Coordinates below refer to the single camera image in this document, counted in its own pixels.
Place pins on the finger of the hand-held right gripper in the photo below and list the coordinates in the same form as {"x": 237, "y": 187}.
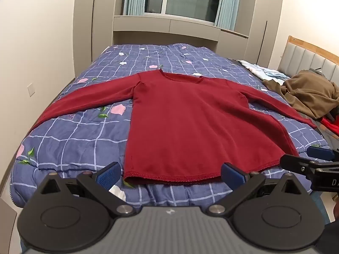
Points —
{"x": 319, "y": 153}
{"x": 294, "y": 161}

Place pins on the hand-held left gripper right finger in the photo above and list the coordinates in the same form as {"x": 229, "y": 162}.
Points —
{"x": 233, "y": 176}

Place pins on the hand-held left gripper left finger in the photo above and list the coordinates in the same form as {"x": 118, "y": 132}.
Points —
{"x": 108, "y": 176}

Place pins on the red long-sleeved sweater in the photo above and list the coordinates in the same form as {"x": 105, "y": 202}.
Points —
{"x": 185, "y": 127}

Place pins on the dark grey bed sheet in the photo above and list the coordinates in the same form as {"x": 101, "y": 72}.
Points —
{"x": 328, "y": 139}

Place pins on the bright red cloth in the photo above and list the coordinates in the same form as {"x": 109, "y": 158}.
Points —
{"x": 331, "y": 124}

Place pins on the blue checked floral quilt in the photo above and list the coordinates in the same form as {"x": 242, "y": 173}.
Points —
{"x": 79, "y": 137}

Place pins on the brown garment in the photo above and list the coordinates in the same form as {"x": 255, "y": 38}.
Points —
{"x": 307, "y": 90}

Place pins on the light blue white cloth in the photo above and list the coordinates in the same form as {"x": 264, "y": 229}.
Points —
{"x": 261, "y": 70}

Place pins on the grey padded wooden headboard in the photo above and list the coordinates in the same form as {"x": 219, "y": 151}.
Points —
{"x": 307, "y": 54}

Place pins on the tall beige wardrobe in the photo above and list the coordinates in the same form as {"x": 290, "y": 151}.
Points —
{"x": 264, "y": 18}
{"x": 84, "y": 23}

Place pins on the beige window seat cabinet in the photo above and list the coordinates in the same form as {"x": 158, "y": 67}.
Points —
{"x": 185, "y": 31}

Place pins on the white wall socket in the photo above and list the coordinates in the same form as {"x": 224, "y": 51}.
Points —
{"x": 31, "y": 90}

